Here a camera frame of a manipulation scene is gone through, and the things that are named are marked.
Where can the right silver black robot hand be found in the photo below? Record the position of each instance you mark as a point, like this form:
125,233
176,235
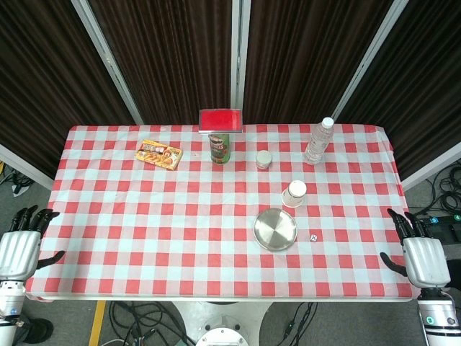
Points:
425,257

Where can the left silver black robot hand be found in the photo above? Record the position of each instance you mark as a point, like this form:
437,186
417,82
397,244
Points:
18,248

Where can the white die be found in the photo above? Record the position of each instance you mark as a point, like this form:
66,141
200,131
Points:
313,238

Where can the white paper cup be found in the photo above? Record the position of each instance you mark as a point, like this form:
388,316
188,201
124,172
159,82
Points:
294,194

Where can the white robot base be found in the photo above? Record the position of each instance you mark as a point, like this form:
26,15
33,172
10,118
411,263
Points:
219,333

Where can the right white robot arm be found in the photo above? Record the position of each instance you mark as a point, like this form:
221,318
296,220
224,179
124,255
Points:
437,317

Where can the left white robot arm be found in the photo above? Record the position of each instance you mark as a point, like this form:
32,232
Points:
9,310

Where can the round metal plate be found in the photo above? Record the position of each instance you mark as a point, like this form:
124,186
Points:
275,229

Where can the clear water bottle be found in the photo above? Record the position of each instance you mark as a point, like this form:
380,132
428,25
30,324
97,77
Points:
317,141

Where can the yellow snack box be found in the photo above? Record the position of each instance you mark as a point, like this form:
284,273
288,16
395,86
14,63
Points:
158,154

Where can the red white checkered tablecloth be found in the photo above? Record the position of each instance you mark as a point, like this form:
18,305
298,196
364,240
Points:
201,216

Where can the small white jar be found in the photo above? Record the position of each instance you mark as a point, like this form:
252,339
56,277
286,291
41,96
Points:
263,159

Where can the green Pringles can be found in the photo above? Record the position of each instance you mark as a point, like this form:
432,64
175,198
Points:
220,148

